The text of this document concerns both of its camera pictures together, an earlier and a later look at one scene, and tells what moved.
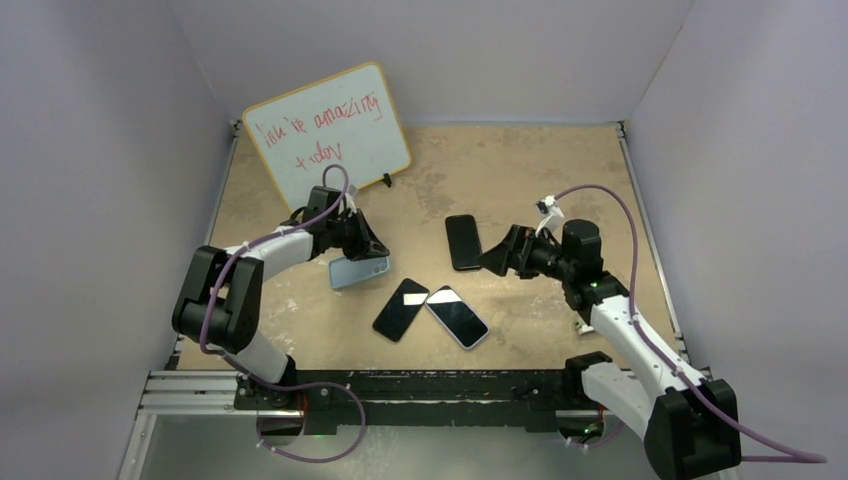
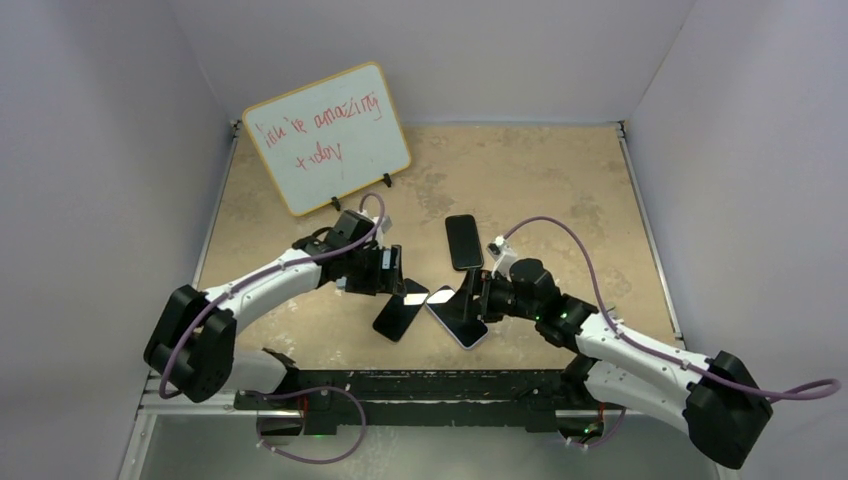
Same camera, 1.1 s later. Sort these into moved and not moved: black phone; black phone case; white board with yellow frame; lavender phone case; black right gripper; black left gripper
Moved: black right gripper; black left gripper
Not moved: lavender phone case; black phone case; white board with yellow frame; black phone
